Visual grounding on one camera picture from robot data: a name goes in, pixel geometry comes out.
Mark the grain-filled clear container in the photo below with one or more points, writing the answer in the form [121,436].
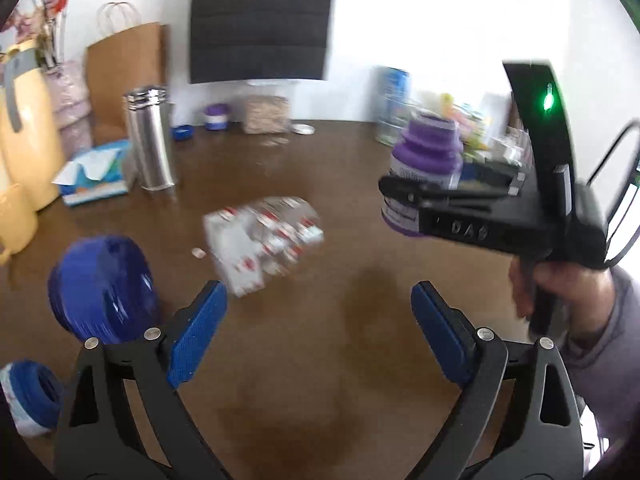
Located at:
[266,114]

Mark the white round lid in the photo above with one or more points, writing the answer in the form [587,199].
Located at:
[303,129]

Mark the yellow thermos jug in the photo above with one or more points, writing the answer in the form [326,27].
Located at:
[30,143]

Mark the tissue pack blue white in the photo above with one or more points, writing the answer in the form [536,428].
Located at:
[105,171]

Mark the brown paper shopping bag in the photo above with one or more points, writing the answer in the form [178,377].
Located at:
[131,54]

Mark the small purple white jar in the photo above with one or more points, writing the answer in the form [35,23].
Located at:
[216,116]

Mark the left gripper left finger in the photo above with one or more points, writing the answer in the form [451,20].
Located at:
[97,436]

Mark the dark blue round cup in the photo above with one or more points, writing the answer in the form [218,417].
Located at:
[103,287]

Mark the clear drinking glass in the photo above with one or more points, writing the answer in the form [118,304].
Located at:
[392,117]

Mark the black paper shopping bag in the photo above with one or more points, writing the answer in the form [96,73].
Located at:
[234,40]

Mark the small blue lid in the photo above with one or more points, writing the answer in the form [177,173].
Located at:
[182,132]

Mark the stainless steel tumbler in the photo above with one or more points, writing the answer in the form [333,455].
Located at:
[146,112]

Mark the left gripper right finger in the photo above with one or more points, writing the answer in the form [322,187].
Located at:
[540,436]

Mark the right hand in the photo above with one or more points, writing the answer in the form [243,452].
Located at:
[589,296]

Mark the purple sleeved right forearm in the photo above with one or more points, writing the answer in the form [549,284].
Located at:
[606,375]

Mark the pink patterned vase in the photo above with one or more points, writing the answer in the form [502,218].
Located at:
[71,106]

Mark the white blue lying cup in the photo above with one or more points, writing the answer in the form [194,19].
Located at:
[34,396]

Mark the purple white plastic jar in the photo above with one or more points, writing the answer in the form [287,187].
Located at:
[429,149]

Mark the colourful snack bag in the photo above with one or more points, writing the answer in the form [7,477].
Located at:
[470,124]

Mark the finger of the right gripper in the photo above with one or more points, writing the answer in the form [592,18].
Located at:
[421,194]
[480,177]

